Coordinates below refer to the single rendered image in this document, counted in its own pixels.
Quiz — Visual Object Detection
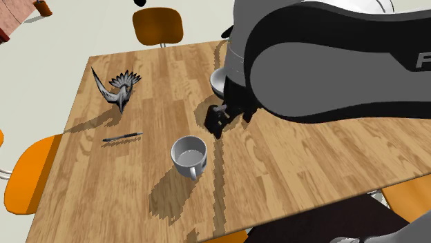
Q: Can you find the white mug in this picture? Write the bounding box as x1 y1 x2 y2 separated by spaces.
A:
170 135 208 182

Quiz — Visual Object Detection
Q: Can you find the wooden table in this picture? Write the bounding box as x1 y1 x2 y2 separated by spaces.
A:
25 40 431 243

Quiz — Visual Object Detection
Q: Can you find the black pen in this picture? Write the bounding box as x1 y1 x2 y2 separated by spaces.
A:
102 131 144 143

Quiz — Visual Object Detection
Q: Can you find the grey bird figure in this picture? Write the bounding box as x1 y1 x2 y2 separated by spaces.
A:
90 66 142 115

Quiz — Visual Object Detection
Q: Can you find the brown chair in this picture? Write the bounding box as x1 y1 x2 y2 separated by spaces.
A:
131 7 184 48

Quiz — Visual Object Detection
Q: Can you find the orange chair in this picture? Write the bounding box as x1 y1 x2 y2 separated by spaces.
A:
368 173 431 224
0 133 64 216
201 229 250 243

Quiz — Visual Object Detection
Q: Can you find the dark robot stand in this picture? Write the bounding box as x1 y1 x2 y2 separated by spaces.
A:
244 193 410 243

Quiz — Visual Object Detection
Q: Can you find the brown cylinder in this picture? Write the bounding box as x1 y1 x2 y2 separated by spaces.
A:
32 0 54 18

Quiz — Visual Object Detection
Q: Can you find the pink brick furniture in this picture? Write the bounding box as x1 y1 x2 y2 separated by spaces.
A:
0 0 39 44

